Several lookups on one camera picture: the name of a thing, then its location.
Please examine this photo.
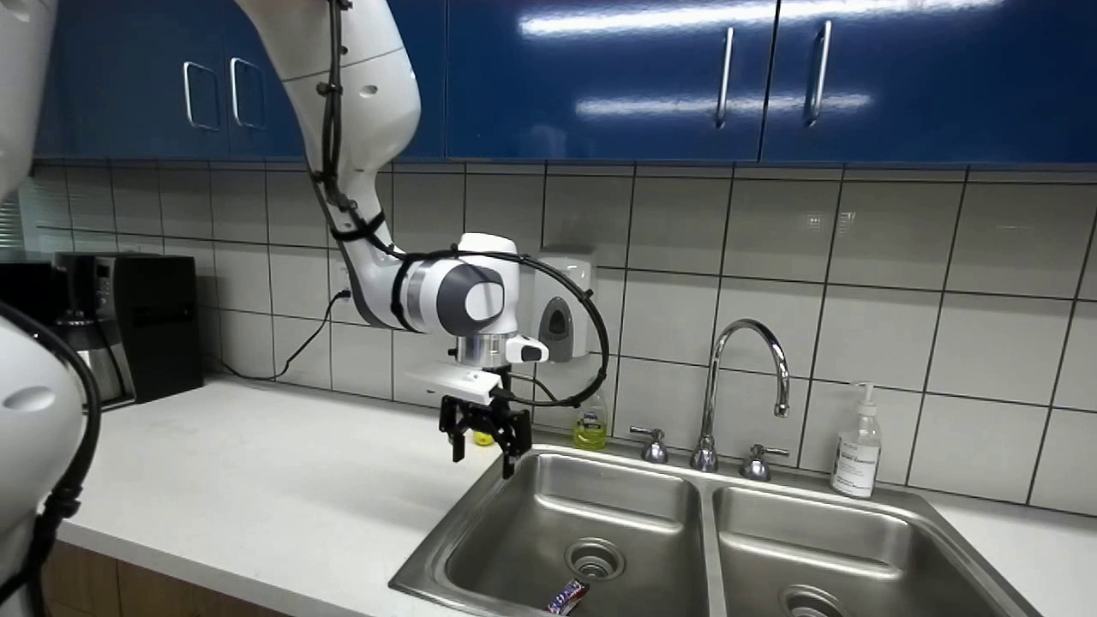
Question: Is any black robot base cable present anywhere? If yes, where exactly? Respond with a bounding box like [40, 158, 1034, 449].
[0, 297, 108, 617]

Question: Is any silver cabinet door handle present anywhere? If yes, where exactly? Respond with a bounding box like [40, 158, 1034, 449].
[802, 18, 840, 130]
[712, 25, 740, 130]
[226, 53, 271, 130]
[177, 58, 224, 130]

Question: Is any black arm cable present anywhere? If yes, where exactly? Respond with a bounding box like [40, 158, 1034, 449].
[308, 0, 615, 416]

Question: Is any small black appliance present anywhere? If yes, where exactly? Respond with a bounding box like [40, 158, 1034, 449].
[0, 261, 69, 323]

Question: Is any clear pump soap bottle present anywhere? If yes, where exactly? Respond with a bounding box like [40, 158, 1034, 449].
[831, 379, 886, 501]

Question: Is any green dish soap bottle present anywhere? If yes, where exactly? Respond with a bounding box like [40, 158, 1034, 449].
[569, 390, 615, 451]

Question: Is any chrome gooseneck faucet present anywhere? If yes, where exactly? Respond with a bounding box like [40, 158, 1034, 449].
[686, 314, 797, 474]

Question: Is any chrome faucet handle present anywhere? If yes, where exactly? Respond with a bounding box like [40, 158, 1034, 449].
[631, 426, 676, 466]
[735, 442, 791, 484]

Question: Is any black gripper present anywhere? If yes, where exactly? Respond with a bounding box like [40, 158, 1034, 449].
[438, 386, 534, 480]

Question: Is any black power cord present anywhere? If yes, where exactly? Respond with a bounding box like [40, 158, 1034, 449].
[216, 286, 356, 386]

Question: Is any stainless steel double sink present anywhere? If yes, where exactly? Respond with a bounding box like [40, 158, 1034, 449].
[389, 427, 1042, 617]

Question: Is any wooden base cabinet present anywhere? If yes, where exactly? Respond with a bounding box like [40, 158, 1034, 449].
[39, 542, 289, 617]

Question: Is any sink drain strainer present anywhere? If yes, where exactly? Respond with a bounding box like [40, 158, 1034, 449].
[782, 584, 850, 617]
[567, 533, 628, 584]

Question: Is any brown candy bar packet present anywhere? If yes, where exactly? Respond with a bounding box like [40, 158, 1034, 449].
[545, 576, 591, 612]

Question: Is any white wall soap dispenser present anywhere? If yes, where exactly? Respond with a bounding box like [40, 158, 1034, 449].
[532, 250, 596, 366]

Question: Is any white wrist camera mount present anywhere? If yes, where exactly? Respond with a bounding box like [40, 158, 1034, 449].
[438, 331, 552, 404]

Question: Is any black coffee maker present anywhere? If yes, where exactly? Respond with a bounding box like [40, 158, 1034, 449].
[50, 250, 207, 404]

